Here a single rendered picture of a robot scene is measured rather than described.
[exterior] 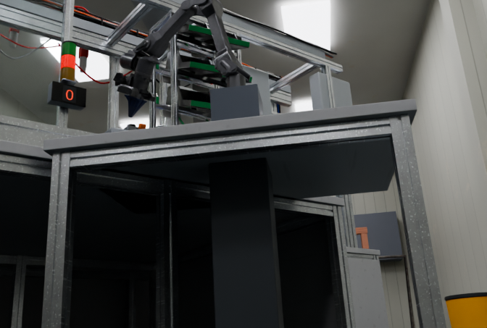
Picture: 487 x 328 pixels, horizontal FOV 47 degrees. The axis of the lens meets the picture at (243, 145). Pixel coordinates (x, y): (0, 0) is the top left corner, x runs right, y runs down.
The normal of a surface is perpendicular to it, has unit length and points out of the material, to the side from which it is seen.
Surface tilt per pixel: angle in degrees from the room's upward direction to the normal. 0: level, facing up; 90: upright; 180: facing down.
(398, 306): 90
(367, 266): 90
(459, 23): 90
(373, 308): 90
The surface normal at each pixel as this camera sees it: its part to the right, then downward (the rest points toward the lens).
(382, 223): -0.15, -0.34
